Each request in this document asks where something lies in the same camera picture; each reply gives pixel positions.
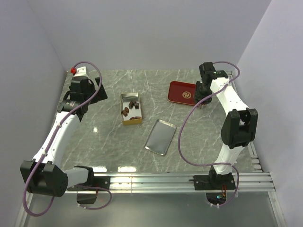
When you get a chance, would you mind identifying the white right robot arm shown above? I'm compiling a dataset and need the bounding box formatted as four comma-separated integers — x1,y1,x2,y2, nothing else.
194,62,258,189

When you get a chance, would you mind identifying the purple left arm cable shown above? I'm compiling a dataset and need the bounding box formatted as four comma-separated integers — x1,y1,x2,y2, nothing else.
22,61,113,216

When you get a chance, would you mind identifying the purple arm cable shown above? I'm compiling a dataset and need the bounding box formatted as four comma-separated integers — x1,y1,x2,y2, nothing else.
22,61,113,216
177,61,241,208

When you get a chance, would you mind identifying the aluminium rail frame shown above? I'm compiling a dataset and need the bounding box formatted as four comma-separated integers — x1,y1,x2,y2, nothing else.
16,70,286,227

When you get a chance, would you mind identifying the black box under rail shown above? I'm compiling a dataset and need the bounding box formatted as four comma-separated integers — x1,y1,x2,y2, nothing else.
76,193,97,205

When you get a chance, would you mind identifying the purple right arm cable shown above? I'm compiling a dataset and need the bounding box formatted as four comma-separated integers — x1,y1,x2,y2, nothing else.
177,61,241,208

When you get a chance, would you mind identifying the red rectangular tray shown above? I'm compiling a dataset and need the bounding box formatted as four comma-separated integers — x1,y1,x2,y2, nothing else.
168,81,196,106

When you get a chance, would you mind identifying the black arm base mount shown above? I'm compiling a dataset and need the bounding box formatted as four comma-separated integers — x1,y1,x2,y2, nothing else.
190,173,236,191

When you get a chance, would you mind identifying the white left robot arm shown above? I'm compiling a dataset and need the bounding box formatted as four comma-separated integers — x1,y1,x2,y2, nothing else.
20,66,107,197

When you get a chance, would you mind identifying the electronics board with led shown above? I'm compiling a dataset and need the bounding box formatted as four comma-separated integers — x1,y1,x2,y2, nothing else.
206,186,227,205

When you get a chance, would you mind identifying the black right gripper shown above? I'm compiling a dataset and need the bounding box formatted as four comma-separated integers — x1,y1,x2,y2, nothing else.
194,81,213,105

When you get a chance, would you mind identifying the silver tin lid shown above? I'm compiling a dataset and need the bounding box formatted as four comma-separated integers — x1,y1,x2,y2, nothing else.
144,119,176,156

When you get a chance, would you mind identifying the gold metal tin box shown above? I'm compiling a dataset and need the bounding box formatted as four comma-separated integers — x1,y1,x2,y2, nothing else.
120,92,143,125

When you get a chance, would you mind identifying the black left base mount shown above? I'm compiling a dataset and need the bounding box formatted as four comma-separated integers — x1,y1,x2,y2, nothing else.
67,176,111,191

